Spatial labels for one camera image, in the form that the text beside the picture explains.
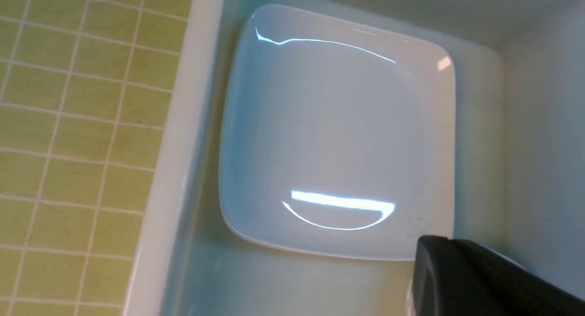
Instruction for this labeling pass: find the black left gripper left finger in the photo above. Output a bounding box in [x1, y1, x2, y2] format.
[412, 236, 496, 316]

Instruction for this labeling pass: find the green checkered tablecloth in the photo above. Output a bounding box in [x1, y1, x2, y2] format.
[0, 0, 192, 316]

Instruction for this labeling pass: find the large white rice plate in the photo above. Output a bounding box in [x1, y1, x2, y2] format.
[218, 4, 456, 261]

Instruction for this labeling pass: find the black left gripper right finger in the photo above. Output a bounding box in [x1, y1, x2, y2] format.
[451, 239, 585, 316]

